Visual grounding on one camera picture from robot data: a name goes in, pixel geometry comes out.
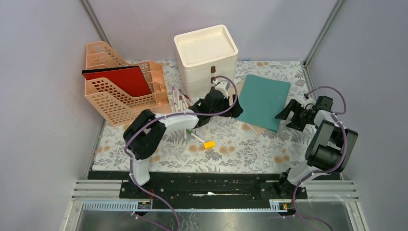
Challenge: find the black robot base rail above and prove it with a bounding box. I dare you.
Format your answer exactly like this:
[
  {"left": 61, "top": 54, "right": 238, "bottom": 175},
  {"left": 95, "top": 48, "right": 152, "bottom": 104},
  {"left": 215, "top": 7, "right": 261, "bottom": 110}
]
[{"left": 88, "top": 170, "right": 342, "bottom": 209}]

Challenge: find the red ring binder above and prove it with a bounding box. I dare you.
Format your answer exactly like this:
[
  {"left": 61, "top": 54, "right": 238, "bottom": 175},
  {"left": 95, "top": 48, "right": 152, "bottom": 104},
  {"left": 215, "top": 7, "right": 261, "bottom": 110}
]
[{"left": 82, "top": 66, "right": 152, "bottom": 97}]

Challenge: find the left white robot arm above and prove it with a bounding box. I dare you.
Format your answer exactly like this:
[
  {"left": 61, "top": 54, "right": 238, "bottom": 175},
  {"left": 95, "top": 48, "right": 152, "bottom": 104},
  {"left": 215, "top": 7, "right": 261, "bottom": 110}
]
[{"left": 123, "top": 76, "right": 243, "bottom": 198}]

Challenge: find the peach plastic file organizer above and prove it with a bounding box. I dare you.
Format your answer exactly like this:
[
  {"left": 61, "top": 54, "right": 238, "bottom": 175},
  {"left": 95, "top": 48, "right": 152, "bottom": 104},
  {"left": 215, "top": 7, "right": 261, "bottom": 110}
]
[{"left": 82, "top": 41, "right": 172, "bottom": 127}]

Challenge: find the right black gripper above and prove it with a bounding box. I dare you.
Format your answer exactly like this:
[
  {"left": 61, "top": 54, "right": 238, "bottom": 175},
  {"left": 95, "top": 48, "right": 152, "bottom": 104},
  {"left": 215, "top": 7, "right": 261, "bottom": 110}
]
[{"left": 274, "top": 99, "right": 315, "bottom": 132}]

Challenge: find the teal folder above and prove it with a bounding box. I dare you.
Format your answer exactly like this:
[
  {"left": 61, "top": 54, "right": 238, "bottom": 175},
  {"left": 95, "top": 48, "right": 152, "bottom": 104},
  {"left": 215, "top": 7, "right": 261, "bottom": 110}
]
[{"left": 237, "top": 75, "right": 291, "bottom": 131}]

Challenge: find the white three-drawer cabinet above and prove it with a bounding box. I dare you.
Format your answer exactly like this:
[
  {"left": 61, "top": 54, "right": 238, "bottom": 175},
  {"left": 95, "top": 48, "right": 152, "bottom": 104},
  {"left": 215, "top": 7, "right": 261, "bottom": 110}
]
[{"left": 174, "top": 25, "right": 239, "bottom": 99}]

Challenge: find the green marker upright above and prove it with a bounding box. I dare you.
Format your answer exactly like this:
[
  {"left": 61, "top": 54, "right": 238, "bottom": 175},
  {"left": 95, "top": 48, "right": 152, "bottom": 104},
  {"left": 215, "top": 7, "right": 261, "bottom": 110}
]
[{"left": 183, "top": 129, "right": 187, "bottom": 141}]

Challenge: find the red capped marker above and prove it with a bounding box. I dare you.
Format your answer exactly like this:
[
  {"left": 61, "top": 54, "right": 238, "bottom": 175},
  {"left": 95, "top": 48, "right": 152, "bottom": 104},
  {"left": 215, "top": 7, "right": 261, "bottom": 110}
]
[{"left": 178, "top": 88, "right": 191, "bottom": 103}]

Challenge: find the green capped white marker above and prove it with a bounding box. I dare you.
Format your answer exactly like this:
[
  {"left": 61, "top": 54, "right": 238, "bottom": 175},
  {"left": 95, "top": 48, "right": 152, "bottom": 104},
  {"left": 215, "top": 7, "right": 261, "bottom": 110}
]
[{"left": 186, "top": 129, "right": 206, "bottom": 143}]

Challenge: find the beige notebook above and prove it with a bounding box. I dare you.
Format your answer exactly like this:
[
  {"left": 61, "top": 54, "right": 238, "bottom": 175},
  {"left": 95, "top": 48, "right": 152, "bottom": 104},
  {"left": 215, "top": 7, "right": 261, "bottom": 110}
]
[{"left": 236, "top": 80, "right": 267, "bottom": 135}]

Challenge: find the yellow eraser block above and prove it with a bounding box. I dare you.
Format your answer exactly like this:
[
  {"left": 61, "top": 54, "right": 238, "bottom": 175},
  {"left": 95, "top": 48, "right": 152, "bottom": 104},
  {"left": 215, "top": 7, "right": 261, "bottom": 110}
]
[{"left": 204, "top": 141, "right": 216, "bottom": 150}]

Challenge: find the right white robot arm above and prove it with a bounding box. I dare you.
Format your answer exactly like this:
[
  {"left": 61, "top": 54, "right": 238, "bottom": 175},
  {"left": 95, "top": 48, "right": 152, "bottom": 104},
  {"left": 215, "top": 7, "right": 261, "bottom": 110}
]
[{"left": 275, "top": 96, "right": 358, "bottom": 198}]

